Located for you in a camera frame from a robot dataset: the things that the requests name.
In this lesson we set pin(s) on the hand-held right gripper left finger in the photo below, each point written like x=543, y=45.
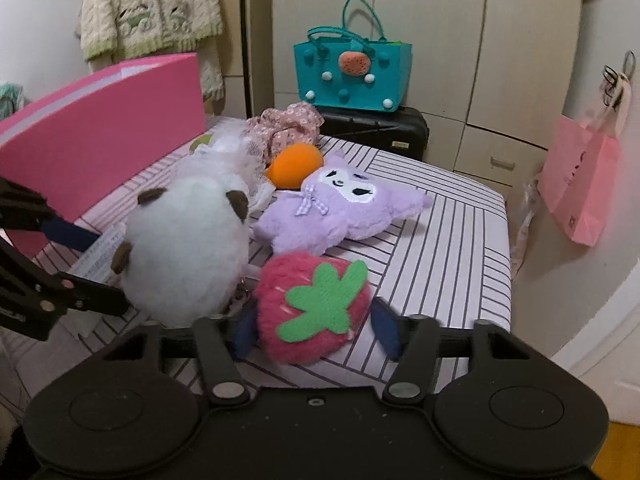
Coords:
x=244, y=332

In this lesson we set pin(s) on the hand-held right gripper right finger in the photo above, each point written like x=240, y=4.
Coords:
x=385, y=332

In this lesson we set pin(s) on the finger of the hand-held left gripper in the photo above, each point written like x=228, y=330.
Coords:
x=70, y=234
x=95, y=295

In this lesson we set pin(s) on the pink strawberry plush toy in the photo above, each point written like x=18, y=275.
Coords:
x=285, y=330

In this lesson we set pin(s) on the white round plush toy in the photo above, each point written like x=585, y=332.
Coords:
x=185, y=250

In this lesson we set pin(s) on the pink storage box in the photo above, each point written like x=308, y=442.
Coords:
x=100, y=135

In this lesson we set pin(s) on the orange plush toy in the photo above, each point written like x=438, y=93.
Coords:
x=295, y=165

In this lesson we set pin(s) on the clear printed plastic packet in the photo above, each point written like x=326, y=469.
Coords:
x=100, y=260

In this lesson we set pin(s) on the purple plush toy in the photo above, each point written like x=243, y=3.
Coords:
x=320, y=220

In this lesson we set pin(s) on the white green plastic bag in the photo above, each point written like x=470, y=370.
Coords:
x=10, y=97

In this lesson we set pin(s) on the small green cloth item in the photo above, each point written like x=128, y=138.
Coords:
x=201, y=142

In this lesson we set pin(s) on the white lace cloth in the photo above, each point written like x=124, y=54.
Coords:
x=225, y=152

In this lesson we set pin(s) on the white ribbon strip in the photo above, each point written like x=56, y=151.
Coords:
x=527, y=215

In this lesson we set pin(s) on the black suitcase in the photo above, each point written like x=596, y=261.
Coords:
x=370, y=132

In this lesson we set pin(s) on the pink floral cloth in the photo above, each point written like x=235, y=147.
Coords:
x=290, y=125

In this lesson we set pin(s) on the cream green fleece pajamas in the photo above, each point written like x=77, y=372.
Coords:
x=145, y=5

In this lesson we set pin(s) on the pink paper bag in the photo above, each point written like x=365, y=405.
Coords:
x=580, y=180

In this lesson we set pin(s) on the teal felt handbag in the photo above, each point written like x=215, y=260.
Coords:
x=345, y=80

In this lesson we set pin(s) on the cream wardrobe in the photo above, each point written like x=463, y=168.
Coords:
x=450, y=35

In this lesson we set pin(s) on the black metal hook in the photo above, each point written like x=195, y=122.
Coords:
x=617, y=80

